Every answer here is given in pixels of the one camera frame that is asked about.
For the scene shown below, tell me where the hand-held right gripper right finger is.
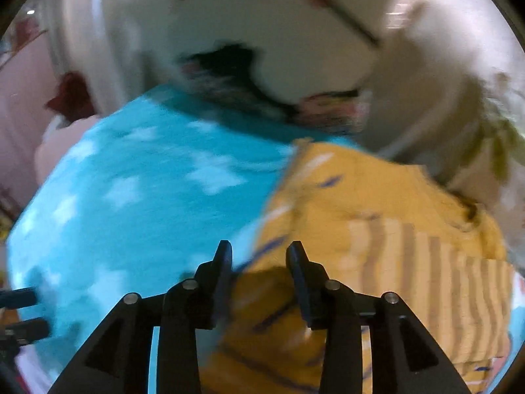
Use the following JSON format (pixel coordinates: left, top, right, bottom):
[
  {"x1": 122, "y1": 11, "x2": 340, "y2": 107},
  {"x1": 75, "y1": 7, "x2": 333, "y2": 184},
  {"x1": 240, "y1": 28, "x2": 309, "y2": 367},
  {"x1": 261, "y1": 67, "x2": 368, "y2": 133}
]
[{"x1": 286, "y1": 241, "x2": 472, "y2": 394}]

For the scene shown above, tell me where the floral ruffled pillow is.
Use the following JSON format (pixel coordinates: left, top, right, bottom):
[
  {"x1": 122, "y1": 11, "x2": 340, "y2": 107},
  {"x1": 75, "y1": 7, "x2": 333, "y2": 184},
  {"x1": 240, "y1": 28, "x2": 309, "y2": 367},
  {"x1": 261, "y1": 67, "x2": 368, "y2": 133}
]
[{"x1": 361, "y1": 0, "x2": 525, "y2": 234}]

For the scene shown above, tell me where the bird print cushion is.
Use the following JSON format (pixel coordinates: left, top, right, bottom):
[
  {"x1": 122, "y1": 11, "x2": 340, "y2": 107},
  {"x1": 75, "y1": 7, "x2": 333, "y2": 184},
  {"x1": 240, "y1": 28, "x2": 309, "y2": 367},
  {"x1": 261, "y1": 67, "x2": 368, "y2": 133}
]
[{"x1": 102, "y1": 0, "x2": 394, "y2": 134}]

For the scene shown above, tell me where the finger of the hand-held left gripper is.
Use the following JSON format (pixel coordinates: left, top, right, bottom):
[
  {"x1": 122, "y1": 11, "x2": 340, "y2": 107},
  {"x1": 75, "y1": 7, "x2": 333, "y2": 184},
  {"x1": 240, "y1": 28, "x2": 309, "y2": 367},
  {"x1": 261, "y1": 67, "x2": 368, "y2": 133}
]
[
  {"x1": 0, "y1": 318, "x2": 51, "y2": 343},
  {"x1": 0, "y1": 288, "x2": 39, "y2": 309}
]

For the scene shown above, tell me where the pink cloth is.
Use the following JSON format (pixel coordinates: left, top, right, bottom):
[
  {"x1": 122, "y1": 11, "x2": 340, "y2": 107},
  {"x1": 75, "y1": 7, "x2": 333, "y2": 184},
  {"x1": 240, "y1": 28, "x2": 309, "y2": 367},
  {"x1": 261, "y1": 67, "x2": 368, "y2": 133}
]
[{"x1": 33, "y1": 115, "x2": 101, "y2": 185}]

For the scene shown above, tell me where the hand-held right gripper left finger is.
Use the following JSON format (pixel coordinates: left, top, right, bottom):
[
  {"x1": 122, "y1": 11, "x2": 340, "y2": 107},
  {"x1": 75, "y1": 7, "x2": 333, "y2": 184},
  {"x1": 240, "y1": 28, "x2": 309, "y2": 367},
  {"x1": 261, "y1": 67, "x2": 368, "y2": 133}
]
[{"x1": 48, "y1": 240, "x2": 234, "y2": 394}]

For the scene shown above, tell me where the yellow striped knit garment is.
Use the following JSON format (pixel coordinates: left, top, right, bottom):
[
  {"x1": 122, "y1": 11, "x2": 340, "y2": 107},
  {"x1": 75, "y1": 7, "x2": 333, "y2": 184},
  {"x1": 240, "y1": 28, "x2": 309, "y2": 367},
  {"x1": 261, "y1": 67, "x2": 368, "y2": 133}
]
[{"x1": 199, "y1": 140, "x2": 515, "y2": 394}]

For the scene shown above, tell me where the blue cartoon printed blanket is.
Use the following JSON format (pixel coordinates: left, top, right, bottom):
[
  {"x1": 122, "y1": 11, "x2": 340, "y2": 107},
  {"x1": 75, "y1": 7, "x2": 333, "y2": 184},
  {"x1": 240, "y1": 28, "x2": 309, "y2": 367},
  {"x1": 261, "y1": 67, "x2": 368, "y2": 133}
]
[{"x1": 6, "y1": 84, "x2": 515, "y2": 394}]

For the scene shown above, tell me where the dark red cloth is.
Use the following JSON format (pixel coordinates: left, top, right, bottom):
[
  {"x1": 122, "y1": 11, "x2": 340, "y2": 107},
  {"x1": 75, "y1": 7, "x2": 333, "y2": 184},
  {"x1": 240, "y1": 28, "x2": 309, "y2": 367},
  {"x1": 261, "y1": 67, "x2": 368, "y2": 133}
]
[{"x1": 44, "y1": 72, "x2": 99, "y2": 123}]

